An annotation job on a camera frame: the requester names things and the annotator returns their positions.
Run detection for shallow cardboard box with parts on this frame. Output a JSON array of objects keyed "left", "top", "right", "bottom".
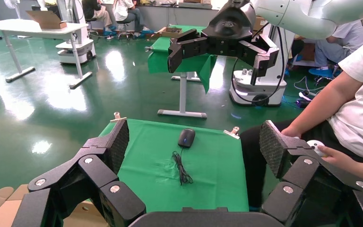
[{"left": 156, "top": 26, "right": 183, "bottom": 39}]

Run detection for seated person in printed shirt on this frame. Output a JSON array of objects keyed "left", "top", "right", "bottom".
[{"left": 308, "top": 16, "right": 363, "bottom": 79}]

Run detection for open cardboard box on desk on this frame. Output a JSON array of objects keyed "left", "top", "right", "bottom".
[{"left": 25, "top": 10, "right": 68, "bottom": 30}]

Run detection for metal binder clip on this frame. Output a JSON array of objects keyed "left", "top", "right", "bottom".
[
  {"left": 223, "top": 126, "right": 241, "bottom": 140},
  {"left": 110, "top": 112, "right": 128, "bottom": 123}
]

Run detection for white standing fan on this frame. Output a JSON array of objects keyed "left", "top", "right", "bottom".
[{"left": 3, "top": 0, "right": 23, "bottom": 20}]

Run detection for operator right hand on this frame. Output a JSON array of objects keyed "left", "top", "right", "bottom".
[{"left": 280, "top": 124, "right": 303, "bottom": 139}]

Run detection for white background table frame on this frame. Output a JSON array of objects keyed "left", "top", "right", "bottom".
[{"left": 157, "top": 71, "right": 208, "bottom": 120}]

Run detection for seated person in jeans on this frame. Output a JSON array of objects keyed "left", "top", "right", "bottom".
[{"left": 112, "top": 0, "right": 155, "bottom": 35}]

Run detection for black floor power device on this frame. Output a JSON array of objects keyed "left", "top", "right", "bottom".
[{"left": 295, "top": 98, "right": 312, "bottom": 109}]

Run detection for black office stool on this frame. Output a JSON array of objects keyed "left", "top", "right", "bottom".
[{"left": 116, "top": 19, "right": 136, "bottom": 41}]

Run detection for white robot base with wheels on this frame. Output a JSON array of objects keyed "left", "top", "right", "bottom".
[{"left": 229, "top": 24, "right": 296, "bottom": 108}]

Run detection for black wired computer mouse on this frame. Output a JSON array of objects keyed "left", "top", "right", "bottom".
[{"left": 171, "top": 128, "right": 197, "bottom": 186}]

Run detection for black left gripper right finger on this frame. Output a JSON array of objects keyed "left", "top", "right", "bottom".
[{"left": 259, "top": 120, "right": 363, "bottom": 227}]

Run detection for brown cardboard box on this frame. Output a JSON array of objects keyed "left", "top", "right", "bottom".
[{"left": 252, "top": 16, "right": 268, "bottom": 31}]

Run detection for white height-adjustable desk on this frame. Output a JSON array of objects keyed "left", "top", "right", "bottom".
[{"left": 0, "top": 18, "right": 94, "bottom": 90}]

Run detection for black looped right arm cable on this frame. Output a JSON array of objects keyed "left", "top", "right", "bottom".
[{"left": 230, "top": 26, "right": 287, "bottom": 105}]

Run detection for white floor cable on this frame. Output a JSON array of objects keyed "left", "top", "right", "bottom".
[{"left": 294, "top": 76, "right": 326, "bottom": 98}]

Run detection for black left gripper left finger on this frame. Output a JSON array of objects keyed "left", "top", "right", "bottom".
[{"left": 10, "top": 119, "right": 147, "bottom": 227}]

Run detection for operator right forearm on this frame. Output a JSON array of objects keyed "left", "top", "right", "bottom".
[{"left": 286, "top": 70, "right": 363, "bottom": 137}]

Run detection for seated person in dark top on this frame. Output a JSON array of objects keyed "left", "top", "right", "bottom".
[{"left": 81, "top": 0, "right": 118, "bottom": 36}]

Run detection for white handheld controller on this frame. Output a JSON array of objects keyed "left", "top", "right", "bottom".
[{"left": 306, "top": 140, "right": 327, "bottom": 158}]

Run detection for grey back counter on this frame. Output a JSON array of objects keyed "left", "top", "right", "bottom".
[{"left": 136, "top": 2, "right": 221, "bottom": 31}]

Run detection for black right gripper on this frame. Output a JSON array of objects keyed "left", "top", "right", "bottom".
[{"left": 167, "top": 28, "right": 280, "bottom": 86}]

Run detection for black office chair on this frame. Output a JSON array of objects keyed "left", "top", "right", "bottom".
[{"left": 85, "top": 17, "right": 101, "bottom": 35}]

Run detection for operator left hand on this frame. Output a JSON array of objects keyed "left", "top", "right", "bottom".
[{"left": 318, "top": 145, "right": 357, "bottom": 172}]

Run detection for white mobile robot with column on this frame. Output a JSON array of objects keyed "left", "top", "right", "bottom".
[{"left": 55, "top": 0, "right": 97, "bottom": 65}]

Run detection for small open cardboard box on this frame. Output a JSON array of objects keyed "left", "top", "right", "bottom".
[{"left": 0, "top": 184, "right": 110, "bottom": 227}]

